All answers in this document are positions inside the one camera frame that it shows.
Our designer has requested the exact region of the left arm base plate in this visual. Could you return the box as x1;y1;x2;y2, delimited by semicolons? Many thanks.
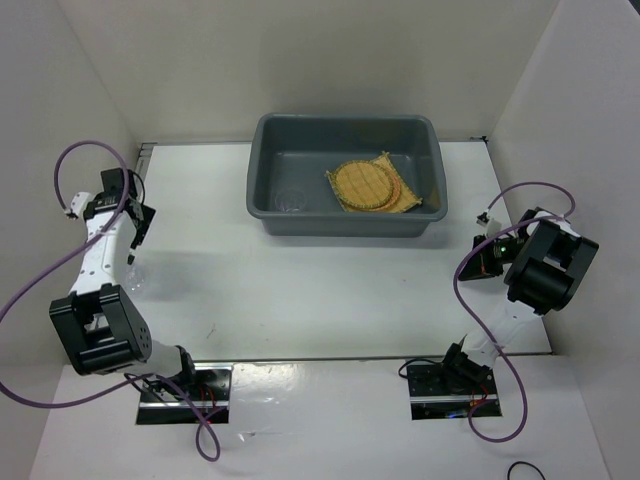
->
136;362;233;426

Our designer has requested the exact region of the black cable loop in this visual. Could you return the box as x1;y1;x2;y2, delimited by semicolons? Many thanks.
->
508;460;547;480

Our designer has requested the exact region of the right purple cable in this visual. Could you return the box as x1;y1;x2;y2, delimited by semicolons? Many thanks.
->
452;181;577;444

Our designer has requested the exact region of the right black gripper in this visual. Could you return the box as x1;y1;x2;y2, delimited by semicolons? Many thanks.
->
458;234;528;281

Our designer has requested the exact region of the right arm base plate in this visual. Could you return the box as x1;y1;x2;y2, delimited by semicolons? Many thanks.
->
398;358;502;420

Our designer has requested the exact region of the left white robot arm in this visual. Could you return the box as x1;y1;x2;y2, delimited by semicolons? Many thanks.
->
49;168;199;400

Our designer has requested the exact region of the round orange woven tray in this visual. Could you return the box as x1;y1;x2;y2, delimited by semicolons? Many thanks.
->
378;169;401;211

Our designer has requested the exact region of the round bamboo tray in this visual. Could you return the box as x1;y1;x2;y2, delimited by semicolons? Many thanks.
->
328;160;395;211

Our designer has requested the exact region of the grey plastic bin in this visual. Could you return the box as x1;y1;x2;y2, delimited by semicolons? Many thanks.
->
246;113;448;238

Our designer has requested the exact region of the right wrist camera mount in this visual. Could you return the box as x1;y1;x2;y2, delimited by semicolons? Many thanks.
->
476;210;502;238

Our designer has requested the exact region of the rectangular woven bamboo mat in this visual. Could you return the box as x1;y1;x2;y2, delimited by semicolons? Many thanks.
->
325;152;422;214

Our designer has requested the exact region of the clear plastic cup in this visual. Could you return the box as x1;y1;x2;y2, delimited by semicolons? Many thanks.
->
274;188;307;213
123;263;148;296

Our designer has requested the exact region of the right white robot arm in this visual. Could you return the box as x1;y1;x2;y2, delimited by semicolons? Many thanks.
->
438;207;599;393

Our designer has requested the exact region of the aluminium table rail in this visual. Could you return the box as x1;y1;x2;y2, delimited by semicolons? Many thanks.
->
134;142;156;178

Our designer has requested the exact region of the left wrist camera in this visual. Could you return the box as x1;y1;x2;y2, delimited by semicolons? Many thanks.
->
64;192;95;220

